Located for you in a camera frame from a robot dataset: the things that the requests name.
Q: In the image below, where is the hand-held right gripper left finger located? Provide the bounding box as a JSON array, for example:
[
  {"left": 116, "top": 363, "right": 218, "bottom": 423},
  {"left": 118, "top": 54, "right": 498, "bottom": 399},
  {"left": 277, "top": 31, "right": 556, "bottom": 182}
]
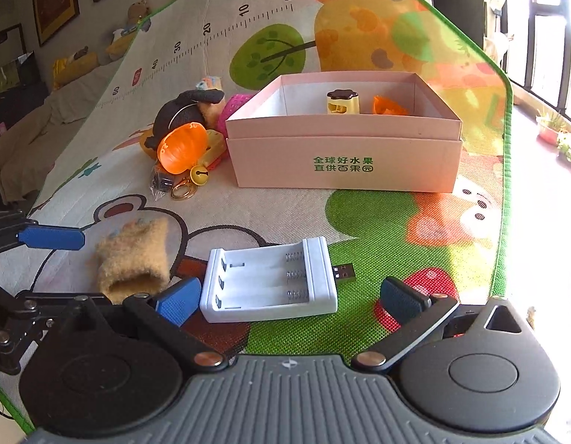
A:
[{"left": 66, "top": 276, "right": 228, "bottom": 373}]

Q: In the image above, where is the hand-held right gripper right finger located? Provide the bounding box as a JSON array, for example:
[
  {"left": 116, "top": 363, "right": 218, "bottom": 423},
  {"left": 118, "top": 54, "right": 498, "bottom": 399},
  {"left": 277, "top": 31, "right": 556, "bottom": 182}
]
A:
[{"left": 350, "top": 276, "right": 536, "bottom": 373}]

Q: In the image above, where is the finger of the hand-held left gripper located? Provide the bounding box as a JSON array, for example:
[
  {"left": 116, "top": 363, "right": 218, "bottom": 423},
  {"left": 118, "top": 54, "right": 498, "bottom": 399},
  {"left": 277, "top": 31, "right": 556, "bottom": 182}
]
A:
[
  {"left": 0, "top": 210, "right": 86, "bottom": 260},
  {"left": 0, "top": 280, "right": 113, "bottom": 377}
]

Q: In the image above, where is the tan fuzzy glove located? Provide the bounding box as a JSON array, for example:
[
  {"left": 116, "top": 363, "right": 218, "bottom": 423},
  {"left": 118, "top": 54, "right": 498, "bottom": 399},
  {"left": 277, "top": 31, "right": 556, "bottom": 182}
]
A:
[{"left": 92, "top": 219, "right": 172, "bottom": 305}]

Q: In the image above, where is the white battery charger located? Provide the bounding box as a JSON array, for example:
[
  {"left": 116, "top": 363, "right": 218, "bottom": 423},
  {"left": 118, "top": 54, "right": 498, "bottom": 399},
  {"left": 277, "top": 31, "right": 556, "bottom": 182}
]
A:
[{"left": 200, "top": 236, "right": 359, "bottom": 324}]

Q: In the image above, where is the small clear plastic bag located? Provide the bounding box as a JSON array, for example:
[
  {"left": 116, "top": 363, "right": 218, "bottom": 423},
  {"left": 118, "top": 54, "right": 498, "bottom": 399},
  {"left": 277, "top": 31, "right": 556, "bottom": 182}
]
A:
[{"left": 149, "top": 166, "right": 175, "bottom": 201}]

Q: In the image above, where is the gold bell keychain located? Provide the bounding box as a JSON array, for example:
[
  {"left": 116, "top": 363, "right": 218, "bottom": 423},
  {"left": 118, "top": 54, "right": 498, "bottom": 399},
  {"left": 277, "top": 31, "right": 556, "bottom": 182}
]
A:
[{"left": 171, "top": 164, "right": 210, "bottom": 202}]

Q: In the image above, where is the pink cardboard box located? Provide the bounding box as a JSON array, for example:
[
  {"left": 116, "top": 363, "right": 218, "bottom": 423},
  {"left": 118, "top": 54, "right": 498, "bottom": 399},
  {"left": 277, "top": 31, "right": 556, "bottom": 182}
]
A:
[{"left": 225, "top": 73, "right": 464, "bottom": 194}]

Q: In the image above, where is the black plush toy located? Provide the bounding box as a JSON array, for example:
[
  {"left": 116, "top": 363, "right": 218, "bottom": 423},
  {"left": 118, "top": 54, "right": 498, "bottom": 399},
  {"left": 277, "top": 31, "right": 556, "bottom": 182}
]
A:
[{"left": 143, "top": 89, "right": 226, "bottom": 151}]

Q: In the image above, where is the pink plastic basket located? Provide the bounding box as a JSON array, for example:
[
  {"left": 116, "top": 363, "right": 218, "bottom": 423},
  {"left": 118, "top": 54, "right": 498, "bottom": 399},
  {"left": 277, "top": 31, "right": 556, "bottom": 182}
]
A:
[{"left": 216, "top": 94, "right": 259, "bottom": 132}]

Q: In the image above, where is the grey bed sheet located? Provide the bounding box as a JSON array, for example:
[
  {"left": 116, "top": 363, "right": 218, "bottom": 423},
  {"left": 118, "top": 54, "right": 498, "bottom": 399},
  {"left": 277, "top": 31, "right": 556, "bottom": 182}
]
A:
[{"left": 0, "top": 62, "right": 129, "bottom": 204}]

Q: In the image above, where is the yellow and white plush toy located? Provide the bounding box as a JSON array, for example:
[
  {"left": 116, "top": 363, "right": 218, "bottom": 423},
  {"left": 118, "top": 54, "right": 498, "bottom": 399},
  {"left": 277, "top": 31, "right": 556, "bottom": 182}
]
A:
[{"left": 105, "top": 28, "right": 136, "bottom": 61}]

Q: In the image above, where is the potted plant in pink pot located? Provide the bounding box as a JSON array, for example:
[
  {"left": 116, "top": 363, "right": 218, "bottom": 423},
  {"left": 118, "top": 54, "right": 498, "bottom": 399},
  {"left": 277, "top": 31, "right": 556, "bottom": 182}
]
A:
[{"left": 535, "top": 108, "right": 568, "bottom": 145}]

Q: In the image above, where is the brown plush toy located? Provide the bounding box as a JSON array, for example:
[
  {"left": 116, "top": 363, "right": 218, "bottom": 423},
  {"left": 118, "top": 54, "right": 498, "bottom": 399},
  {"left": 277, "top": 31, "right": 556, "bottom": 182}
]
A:
[{"left": 127, "top": 1, "right": 152, "bottom": 25}]

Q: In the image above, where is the colourful cartoon play mat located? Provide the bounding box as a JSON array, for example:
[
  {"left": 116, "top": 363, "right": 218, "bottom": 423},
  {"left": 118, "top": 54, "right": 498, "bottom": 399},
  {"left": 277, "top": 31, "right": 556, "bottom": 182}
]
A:
[{"left": 0, "top": 0, "right": 515, "bottom": 435}]

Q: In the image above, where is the red framed wall picture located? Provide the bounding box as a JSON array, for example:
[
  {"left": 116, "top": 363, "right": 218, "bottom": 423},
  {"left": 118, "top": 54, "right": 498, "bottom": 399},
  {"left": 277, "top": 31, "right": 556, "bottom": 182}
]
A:
[{"left": 31, "top": 0, "right": 80, "bottom": 47}]

